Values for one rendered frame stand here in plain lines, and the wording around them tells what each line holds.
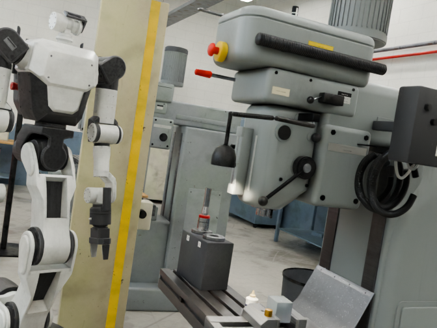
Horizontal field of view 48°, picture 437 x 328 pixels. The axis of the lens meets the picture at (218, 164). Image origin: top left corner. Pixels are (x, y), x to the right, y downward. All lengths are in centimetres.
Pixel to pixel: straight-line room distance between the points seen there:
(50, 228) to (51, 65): 59
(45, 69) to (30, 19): 862
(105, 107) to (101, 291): 157
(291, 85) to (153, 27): 189
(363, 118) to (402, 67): 585
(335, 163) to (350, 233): 35
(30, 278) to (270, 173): 98
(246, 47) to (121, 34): 185
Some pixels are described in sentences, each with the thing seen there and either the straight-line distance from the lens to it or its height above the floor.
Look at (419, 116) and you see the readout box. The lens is 144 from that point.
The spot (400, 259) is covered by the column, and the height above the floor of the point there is 121.
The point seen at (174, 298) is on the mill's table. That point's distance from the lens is 198.
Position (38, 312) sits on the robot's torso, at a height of 74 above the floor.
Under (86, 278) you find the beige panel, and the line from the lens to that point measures 331.
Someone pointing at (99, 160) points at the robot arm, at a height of 134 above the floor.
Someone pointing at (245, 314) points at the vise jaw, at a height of 101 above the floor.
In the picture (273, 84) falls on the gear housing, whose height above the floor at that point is 168.
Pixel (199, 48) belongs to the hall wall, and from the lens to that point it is 1121.
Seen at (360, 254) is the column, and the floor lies 118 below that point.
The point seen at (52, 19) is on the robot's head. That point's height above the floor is 185.
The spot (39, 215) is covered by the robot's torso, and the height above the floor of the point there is 112.
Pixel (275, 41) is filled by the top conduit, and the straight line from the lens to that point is 141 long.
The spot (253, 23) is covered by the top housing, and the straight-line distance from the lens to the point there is 143.
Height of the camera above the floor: 151
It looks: 3 degrees down
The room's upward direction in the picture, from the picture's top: 9 degrees clockwise
